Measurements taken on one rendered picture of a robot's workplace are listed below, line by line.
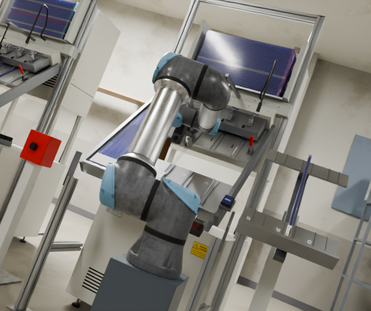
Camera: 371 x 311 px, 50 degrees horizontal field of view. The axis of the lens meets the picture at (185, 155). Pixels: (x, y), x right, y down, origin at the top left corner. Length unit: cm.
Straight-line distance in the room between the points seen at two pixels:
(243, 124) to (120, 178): 109
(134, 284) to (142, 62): 457
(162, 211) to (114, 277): 20
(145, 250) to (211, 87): 52
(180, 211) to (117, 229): 111
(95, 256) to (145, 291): 117
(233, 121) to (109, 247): 90
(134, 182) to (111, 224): 111
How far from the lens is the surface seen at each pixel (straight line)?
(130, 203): 104
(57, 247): 205
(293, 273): 485
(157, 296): 101
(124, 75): 543
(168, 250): 103
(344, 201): 488
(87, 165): 187
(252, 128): 200
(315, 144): 493
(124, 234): 210
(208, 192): 171
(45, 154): 219
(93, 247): 218
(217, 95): 126
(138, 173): 105
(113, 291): 105
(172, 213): 102
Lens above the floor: 77
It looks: 5 degrees up
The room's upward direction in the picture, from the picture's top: 21 degrees clockwise
